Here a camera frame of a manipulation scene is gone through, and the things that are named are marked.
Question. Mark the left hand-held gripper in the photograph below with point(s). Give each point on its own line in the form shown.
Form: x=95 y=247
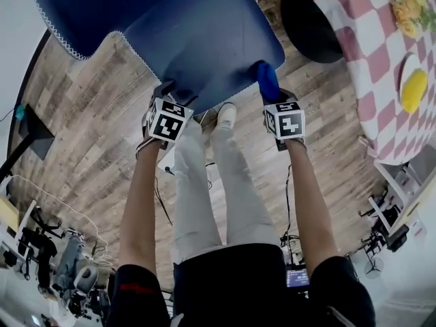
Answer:
x=167 y=123

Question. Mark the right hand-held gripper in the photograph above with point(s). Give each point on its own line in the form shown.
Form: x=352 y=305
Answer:
x=285 y=123

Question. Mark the blue cloth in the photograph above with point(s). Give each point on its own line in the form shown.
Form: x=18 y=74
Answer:
x=268 y=82

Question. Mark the blue chair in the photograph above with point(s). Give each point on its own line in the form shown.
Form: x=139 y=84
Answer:
x=163 y=29

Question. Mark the person's left forearm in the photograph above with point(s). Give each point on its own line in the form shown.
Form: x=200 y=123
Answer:
x=139 y=203

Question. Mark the person's right forearm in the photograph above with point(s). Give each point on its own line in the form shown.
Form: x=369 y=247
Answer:
x=308 y=199

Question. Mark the person's white shoe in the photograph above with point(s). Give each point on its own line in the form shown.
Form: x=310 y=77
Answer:
x=227 y=115

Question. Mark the person's light grey trousers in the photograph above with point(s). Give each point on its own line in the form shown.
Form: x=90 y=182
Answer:
x=221 y=189

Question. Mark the black round stool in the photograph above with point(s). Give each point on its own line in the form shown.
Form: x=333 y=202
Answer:
x=306 y=22

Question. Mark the pink checkered tablecloth table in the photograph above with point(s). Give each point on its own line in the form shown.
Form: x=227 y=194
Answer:
x=385 y=80

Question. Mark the white plate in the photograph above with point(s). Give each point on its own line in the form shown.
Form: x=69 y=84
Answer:
x=405 y=73

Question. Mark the yellow lemon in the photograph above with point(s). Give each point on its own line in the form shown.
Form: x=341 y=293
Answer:
x=413 y=90

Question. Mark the white shelf rack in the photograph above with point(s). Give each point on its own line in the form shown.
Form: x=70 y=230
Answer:
x=391 y=203

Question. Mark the black monitor stand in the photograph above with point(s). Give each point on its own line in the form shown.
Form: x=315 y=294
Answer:
x=29 y=138

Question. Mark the black device with screen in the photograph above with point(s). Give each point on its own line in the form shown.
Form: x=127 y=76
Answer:
x=297 y=278

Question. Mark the person's black shirt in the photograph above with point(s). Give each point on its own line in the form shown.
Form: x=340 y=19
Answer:
x=231 y=284

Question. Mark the yellow flower bouquet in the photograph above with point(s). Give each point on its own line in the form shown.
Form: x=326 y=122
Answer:
x=410 y=5

